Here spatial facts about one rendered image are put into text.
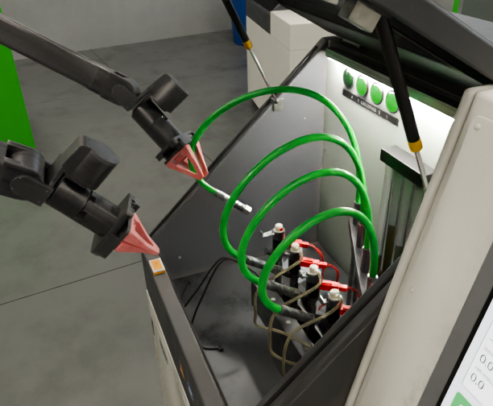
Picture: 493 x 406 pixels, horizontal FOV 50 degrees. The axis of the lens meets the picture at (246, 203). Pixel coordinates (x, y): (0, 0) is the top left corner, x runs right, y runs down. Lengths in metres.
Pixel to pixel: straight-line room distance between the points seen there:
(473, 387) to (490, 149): 0.30
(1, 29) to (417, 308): 0.96
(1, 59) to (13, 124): 0.49
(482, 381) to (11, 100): 3.93
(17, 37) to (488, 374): 1.05
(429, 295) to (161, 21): 7.25
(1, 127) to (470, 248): 3.91
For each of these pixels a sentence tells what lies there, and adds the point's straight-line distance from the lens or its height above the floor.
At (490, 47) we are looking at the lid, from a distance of 0.75.
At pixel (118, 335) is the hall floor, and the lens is 2.62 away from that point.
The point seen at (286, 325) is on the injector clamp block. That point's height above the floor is 0.98.
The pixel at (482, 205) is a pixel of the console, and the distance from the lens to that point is 0.73.
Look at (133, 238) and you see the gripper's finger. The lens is 0.88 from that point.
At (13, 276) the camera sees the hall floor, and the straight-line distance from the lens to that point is 3.16.
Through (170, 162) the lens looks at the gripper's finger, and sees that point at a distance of 1.15.
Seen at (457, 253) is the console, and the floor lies 1.36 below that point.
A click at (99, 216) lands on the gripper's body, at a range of 0.87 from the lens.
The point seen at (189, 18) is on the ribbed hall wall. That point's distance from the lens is 7.99.
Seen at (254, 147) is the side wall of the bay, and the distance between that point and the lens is 1.41.
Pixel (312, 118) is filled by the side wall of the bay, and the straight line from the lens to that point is 1.45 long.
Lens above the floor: 1.78
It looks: 31 degrees down
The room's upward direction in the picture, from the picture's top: 2 degrees counter-clockwise
